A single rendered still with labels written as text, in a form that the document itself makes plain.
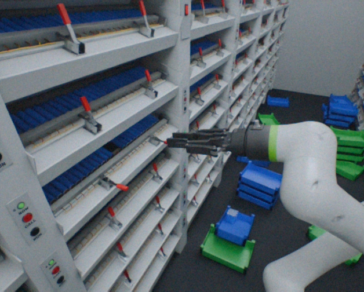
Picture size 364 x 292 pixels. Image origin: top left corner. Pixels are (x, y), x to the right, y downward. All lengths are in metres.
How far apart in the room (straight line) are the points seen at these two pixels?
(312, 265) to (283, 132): 0.55
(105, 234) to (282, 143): 0.62
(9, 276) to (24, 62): 0.43
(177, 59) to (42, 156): 0.57
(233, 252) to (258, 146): 1.19
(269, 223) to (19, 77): 1.75
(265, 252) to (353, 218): 1.22
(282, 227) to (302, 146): 1.41
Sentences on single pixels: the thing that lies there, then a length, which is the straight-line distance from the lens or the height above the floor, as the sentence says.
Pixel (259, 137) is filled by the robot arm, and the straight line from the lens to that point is 0.59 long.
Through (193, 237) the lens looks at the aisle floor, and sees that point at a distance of 1.74.
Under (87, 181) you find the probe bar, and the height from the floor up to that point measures 0.97.
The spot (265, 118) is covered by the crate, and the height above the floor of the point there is 0.00.
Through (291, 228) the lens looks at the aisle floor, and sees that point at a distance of 1.95.
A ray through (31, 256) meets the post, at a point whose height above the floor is 0.95.
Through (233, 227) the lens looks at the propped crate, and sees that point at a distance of 1.76.
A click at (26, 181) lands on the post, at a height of 1.11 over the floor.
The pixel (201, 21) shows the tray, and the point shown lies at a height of 1.32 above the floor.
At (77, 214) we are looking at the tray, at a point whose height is 0.93.
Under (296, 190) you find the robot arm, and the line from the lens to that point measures 0.51.
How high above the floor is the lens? 1.41
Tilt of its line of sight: 33 degrees down
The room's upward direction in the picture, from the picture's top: straight up
